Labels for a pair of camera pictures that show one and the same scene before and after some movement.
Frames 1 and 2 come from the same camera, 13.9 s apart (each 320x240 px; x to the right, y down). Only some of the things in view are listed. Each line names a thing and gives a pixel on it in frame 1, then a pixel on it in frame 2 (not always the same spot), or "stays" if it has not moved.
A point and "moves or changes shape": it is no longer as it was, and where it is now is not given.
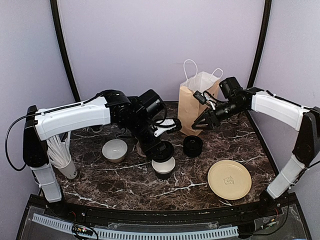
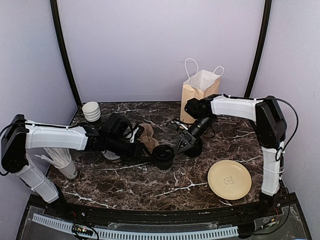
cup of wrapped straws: (59, 154) stays
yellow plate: (230, 179) stays
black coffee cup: (163, 169) moves or changes shape
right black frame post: (263, 42) stays
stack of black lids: (193, 146) stays
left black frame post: (64, 55) stays
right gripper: (210, 118) -> (190, 139)
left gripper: (146, 147) -> (137, 152)
